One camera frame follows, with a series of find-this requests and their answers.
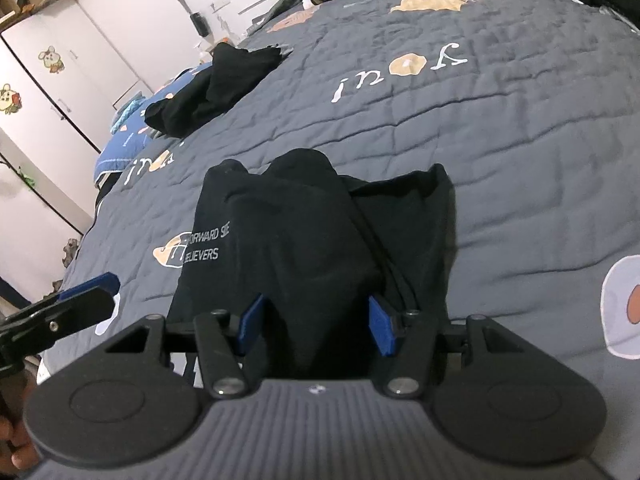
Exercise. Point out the grey pillow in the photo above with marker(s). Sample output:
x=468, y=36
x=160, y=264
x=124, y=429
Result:
x=277, y=7

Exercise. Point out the teal knit cloth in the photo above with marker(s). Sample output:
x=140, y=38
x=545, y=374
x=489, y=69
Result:
x=127, y=112

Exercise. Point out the black printed t-shirt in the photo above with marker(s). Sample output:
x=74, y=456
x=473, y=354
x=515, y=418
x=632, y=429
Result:
x=300, y=240

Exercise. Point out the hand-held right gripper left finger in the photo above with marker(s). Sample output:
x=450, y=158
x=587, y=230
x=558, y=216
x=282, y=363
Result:
x=250, y=322

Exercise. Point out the cartoon animal sticker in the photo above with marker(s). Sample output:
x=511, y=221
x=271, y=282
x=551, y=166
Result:
x=51, y=58
x=10, y=99

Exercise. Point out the person's left hand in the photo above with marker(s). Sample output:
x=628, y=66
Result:
x=12, y=440

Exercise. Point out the crumpled black garment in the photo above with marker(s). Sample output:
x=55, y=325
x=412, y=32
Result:
x=215, y=90

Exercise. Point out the black coat rack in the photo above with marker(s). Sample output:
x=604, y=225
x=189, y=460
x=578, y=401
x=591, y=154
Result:
x=60, y=208

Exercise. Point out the blue patterned pillow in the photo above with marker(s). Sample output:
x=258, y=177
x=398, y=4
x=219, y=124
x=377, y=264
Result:
x=120, y=150

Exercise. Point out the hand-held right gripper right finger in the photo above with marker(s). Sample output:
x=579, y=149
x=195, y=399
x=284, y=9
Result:
x=382, y=327

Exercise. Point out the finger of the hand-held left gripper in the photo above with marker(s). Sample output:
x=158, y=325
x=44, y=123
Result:
x=80, y=305

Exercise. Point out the white wardrobe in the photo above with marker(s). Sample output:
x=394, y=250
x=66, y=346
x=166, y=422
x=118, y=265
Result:
x=75, y=60

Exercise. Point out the grey printed quilt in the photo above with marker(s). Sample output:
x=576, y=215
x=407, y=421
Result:
x=500, y=160

